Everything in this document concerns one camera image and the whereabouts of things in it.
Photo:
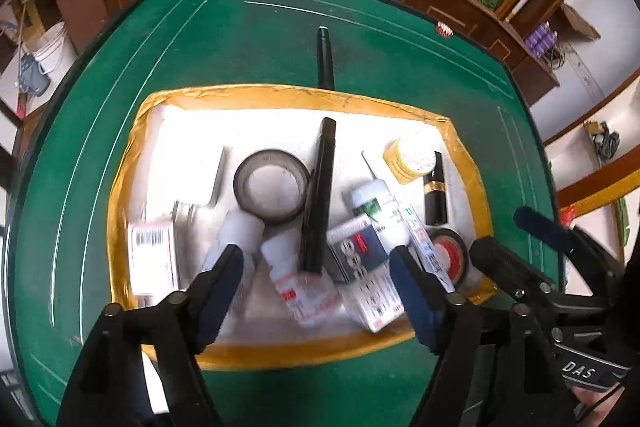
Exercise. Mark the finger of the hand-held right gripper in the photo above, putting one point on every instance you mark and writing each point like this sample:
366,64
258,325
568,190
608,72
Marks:
537,222
505,262

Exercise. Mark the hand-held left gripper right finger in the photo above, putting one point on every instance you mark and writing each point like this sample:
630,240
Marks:
412,294

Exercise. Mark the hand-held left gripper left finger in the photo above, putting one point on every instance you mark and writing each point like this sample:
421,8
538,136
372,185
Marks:
222,292

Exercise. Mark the white printed medicine box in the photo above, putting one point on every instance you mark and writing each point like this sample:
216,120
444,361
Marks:
372,302

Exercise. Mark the black tape roll red core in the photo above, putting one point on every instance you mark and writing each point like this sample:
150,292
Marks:
452,257

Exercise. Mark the small white bottle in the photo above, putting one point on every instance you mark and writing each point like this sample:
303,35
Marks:
287,262
240,232

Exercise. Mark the long slim white box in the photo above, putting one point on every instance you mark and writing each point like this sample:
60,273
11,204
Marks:
417,232

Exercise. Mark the blue and white small box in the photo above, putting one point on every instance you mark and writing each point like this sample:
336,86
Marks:
357,252

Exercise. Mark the small white labelled box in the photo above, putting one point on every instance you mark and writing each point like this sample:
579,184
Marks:
150,252

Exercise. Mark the black lipstick with gold band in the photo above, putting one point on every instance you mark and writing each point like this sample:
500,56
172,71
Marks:
434,197

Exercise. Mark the grey tape roll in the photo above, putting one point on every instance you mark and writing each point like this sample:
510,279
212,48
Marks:
245,197

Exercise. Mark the white bottle with green label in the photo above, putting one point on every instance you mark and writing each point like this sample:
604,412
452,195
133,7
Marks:
372,202

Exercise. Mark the white phone charger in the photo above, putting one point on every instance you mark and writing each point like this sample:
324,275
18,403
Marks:
197,179

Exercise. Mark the long black tool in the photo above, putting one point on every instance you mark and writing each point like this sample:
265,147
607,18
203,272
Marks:
320,197

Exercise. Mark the yellow round jar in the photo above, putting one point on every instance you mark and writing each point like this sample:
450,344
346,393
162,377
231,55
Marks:
407,157

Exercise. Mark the gold-lined cardboard box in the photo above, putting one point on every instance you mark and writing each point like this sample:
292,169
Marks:
260,127

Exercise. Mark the pack of purple bottles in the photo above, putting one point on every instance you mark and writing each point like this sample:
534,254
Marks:
540,39

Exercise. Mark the brown cardboard box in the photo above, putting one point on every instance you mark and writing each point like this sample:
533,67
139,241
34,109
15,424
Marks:
580,22

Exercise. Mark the black pen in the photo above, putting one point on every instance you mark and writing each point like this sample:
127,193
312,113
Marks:
325,62

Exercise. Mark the white bucket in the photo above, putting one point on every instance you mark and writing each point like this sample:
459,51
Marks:
50,52

